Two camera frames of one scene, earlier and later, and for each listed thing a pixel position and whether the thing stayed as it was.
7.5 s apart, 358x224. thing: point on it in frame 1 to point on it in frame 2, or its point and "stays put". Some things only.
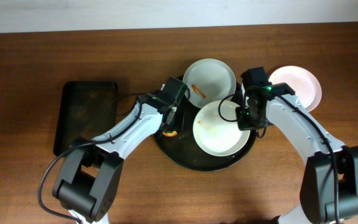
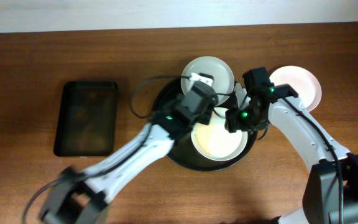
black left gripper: (169, 118) to (204, 98)
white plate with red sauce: (209, 79) stays put
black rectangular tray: (86, 110) stays put
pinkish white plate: (306, 87) stays put
